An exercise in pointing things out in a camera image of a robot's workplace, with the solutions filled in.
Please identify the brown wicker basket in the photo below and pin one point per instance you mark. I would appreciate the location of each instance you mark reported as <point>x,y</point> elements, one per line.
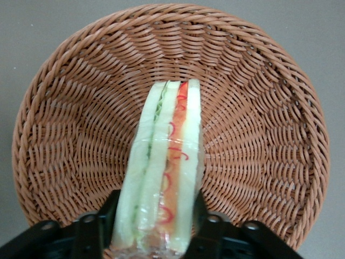
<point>81,108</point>

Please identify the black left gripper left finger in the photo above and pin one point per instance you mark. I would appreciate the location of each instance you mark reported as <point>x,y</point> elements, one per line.
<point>67,240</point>

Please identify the triangle sandwich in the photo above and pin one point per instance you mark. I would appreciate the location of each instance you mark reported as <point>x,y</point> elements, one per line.
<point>161,162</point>

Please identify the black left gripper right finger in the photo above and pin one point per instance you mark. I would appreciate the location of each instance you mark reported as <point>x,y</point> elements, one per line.
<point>237,240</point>

